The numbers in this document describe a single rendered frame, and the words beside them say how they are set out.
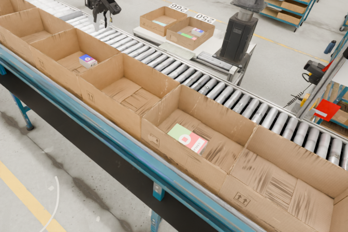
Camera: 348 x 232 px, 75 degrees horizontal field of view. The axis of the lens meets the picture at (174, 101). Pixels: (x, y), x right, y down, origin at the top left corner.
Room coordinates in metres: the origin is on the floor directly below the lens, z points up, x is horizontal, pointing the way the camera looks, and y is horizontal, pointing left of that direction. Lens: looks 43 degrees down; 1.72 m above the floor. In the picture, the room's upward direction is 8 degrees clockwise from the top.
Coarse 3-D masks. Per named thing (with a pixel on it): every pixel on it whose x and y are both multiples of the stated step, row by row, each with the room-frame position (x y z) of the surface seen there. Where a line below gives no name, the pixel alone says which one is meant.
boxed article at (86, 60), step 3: (81, 57) 1.11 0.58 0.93; (84, 57) 1.12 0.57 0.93; (87, 57) 1.12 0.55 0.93; (90, 57) 1.13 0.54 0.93; (81, 60) 1.10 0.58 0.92; (84, 60) 1.09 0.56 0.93; (87, 60) 1.09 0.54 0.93; (90, 60) 1.10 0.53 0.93; (93, 60) 1.10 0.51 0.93; (81, 63) 1.10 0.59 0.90; (84, 63) 1.08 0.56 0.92; (87, 63) 1.07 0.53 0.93; (90, 63) 1.07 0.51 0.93; (93, 63) 1.08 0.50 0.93; (96, 63) 1.10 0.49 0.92; (84, 66) 1.09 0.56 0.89; (87, 66) 1.07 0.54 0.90; (90, 66) 1.06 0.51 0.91
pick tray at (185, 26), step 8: (176, 24) 1.95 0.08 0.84; (184, 24) 2.08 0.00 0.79; (192, 24) 2.13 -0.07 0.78; (200, 24) 2.09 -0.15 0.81; (208, 24) 2.05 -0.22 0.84; (168, 32) 1.81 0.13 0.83; (176, 32) 1.96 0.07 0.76; (184, 32) 1.99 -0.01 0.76; (208, 32) 1.90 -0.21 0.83; (176, 40) 1.77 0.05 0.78; (184, 40) 1.73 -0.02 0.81; (192, 40) 1.69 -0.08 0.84; (200, 40) 1.79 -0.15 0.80; (192, 48) 1.69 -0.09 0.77
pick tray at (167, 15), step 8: (160, 8) 2.25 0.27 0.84; (168, 8) 2.29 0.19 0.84; (144, 16) 2.05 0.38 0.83; (152, 16) 2.15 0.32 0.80; (160, 16) 2.26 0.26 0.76; (168, 16) 2.29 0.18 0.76; (176, 16) 2.24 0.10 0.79; (184, 16) 2.13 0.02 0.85; (144, 24) 1.96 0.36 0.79; (152, 24) 1.91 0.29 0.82; (168, 24) 1.91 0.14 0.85; (152, 32) 1.91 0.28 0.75; (160, 32) 1.87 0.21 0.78
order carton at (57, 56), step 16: (64, 32) 1.18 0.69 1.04; (80, 32) 1.23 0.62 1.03; (32, 48) 0.99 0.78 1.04; (48, 48) 1.08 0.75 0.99; (64, 48) 1.16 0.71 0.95; (80, 48) 1.24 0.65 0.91; (96, 48) 1.16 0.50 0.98; (112, 48) 1.09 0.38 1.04; (48, 64) 0.92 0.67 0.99; (64, 64) 1.08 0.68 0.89; (80, 64) 1.10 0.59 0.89; (96, 64) 0.91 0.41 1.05; (64, 80) 0.87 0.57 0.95; (80, 96) 0.81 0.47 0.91
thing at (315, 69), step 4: (308, 64) 1.14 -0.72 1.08; (312, 64) 1.14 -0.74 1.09; (316, 64) 1.15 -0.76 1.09; (320, 64) 1.15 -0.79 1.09; (304, 68) 1.15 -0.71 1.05; (308, 68) 1.14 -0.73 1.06; (312, 68) 1.13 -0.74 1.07; (316, 68) 1.12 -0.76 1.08; (320, 68) 1.12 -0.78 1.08; (312, 72) 1.12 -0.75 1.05; (316, 72) 1.11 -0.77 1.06; (320, 72) 1.10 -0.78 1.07; (324, 72) 1.10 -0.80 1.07; (312, 76) 1.13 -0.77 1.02; (316, 76) 1.12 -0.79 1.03; (320, 76) 1.10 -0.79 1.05; (312, 80) 1.12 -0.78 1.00; (316, 80) 1.12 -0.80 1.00
